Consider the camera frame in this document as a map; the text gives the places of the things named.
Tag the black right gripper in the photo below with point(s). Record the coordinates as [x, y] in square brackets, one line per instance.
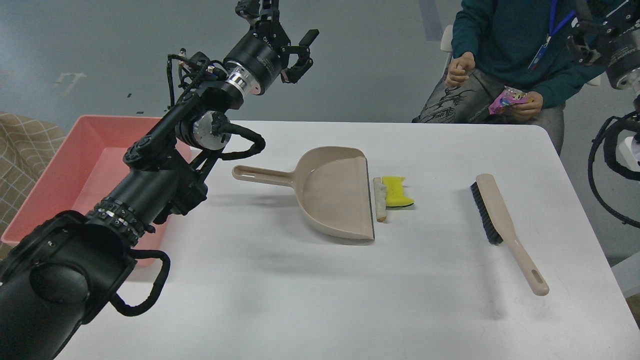
[616, 36]

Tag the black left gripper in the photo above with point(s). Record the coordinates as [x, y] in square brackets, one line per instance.
[262, 54]

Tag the beige plastic dustpan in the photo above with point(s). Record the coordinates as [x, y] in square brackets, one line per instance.
[332, 188]

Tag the white bread crust piece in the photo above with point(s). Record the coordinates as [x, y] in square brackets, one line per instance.
[380, 193]

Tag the yellow sponge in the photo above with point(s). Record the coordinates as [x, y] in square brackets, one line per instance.
[395, 197]

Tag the beige hand brush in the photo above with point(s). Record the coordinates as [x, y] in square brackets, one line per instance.
[499, 228]

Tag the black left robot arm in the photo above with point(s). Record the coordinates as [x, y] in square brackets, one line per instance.
[66, 270]

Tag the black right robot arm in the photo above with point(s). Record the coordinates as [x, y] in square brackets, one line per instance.
[608, 140]

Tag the person left hand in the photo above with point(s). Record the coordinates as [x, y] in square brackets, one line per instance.
[522, 113]

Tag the person right hand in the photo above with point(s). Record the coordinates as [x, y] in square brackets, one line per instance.
[460, 69]

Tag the person in green sweater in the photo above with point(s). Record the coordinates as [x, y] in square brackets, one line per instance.
[519, 44]

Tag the pink snack wrapper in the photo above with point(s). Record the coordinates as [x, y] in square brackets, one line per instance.
[509, 97]

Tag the white chair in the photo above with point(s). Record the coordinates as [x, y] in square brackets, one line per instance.
[445, 44]

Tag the beige checkered cloth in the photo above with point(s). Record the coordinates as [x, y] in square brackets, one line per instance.
[27, 146]

